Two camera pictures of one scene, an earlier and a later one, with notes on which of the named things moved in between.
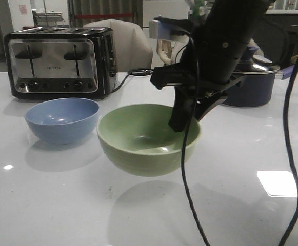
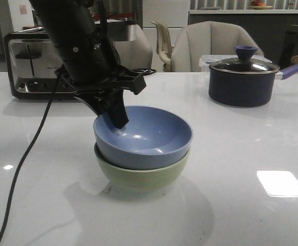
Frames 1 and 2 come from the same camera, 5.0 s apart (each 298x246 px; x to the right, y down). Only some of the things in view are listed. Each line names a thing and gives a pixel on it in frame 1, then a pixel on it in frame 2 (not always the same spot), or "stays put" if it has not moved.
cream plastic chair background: (164, 47) stays put
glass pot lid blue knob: (256, 64) stays put
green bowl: (138, 140) → (141, 180)
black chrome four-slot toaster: (61, 63) stays put
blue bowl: (63, 121) → (154, 137)
